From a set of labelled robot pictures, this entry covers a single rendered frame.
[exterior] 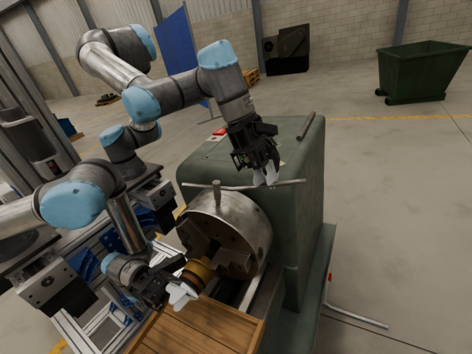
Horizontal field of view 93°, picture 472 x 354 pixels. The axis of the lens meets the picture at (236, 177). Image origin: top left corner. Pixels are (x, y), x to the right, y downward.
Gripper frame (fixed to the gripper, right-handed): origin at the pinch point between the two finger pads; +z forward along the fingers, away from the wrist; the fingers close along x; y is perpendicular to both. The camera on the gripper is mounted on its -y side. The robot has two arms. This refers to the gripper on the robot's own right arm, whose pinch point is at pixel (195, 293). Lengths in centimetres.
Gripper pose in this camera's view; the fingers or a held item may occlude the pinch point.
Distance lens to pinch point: 69.1
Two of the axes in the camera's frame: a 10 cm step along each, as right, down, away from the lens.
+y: -4.5, 5.5, -7.0
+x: -1.8, -8.3, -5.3
